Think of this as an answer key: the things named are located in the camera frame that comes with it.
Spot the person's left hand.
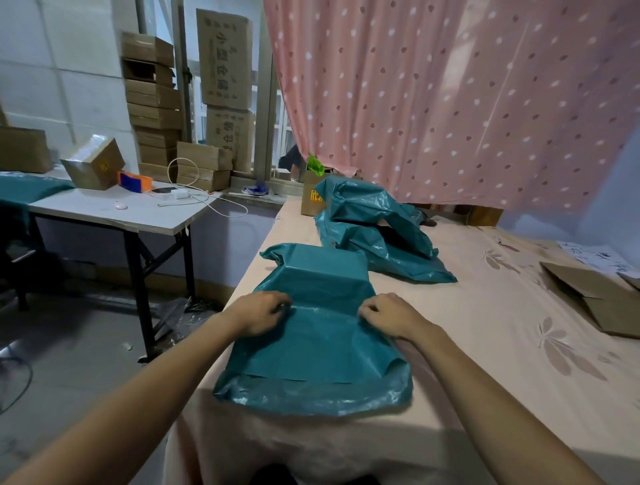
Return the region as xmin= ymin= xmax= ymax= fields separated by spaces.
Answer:
xmin=223 ymin=291 xmax=294 ymax=338

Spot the person's right hand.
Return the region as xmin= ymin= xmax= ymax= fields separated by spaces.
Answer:
xmin=357 ymin=293 xmax=432 ymax=341

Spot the teal plastic mailer bag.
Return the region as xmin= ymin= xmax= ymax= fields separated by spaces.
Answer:
xmin=213 ymin=243 xmax=414 ymax=418

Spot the person's left forearm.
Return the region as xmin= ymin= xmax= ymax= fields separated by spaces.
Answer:
xmin=0 ymin=310 xmax=242 ymax=485

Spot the person's right forearm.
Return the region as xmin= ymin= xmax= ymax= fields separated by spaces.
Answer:
xmin=400 ymin=322 xmax=607 ymax=485

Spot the clear plastic wrap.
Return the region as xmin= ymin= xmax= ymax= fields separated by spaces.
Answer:
xmin=151 ymin=297 xmax=221 ymax=346

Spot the crumpled teal plastic bag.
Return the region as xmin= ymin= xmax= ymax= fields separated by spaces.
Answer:
xmin=314 ymin=176 xmax=439 ymax=259

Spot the small cardboard box yellow label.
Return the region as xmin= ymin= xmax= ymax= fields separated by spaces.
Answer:
xmin=300 ymin=170 xmax=335 ymax=217

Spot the beige floral table cloth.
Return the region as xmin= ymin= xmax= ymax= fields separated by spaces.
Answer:
xmin=164 ymin=197 xmax=640 ymax=485

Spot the brown wooden box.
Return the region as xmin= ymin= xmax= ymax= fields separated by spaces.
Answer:
xmin=467 ymin=205 xmax=504 ymax=229

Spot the white folding table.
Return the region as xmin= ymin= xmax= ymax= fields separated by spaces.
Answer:
xmin=27 ymin=181 xmax=222 ymax=364

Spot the orange and blue tape dispenser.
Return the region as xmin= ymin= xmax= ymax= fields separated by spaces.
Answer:
xmin=117 ymin=171 xmax=154 ymax=194

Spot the flat brown cardboard piece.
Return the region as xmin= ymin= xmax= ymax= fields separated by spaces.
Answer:
xmin=540 ymin=262 xmax=640 ymax=339

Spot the white paper sheet with writing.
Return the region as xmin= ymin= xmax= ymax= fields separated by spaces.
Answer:
xmin=557 ymin=241 xmax=640 ymax=279

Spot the tape-wrapped cardboard box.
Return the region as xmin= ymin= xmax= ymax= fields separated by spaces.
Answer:
xmin=60 ymin=135 xmax=126 ymax=192

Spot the pink dotted curtain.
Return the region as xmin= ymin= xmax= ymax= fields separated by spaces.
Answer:
xmin=263 ymin=0 xmax=640 ymax=214

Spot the stack of brown cardboard boxes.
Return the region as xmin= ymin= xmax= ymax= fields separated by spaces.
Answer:
xmin=121 ymin=31 xmax=184 ymax=184

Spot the teal cloth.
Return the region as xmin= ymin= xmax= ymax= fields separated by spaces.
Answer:
xmin=0 ymin=172 xmax=76 ymax=209

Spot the plain brown cardboard box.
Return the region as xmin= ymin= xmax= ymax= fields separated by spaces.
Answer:
xmin=0 ymin=126 xmax=54 ymax=175

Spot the white cable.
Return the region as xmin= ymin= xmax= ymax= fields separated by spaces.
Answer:
xmin=158 ymin=158 xmax=249 ymax=219

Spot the grey window frame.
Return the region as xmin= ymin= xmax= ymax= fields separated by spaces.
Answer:
xmin=170 ymin=0 xmax=304 ymax=197

